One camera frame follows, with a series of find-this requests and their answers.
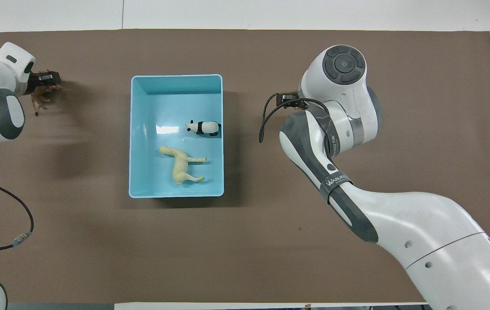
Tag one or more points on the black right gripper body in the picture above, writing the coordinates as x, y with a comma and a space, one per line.
298, 101

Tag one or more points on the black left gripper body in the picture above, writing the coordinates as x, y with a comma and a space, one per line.
34, 81

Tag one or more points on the brown lion toy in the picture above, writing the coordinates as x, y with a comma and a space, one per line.
40, 100

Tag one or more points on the black and white panda toy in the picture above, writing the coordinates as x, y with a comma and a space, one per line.
208, 127

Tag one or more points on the cream llama toy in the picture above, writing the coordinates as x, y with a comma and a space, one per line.
180, 168

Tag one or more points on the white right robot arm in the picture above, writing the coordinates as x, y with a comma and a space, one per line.
399, 215

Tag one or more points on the light blue storage box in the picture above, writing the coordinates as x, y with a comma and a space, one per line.
163, 107

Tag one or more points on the brown table mat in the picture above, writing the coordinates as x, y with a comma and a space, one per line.
227, 249

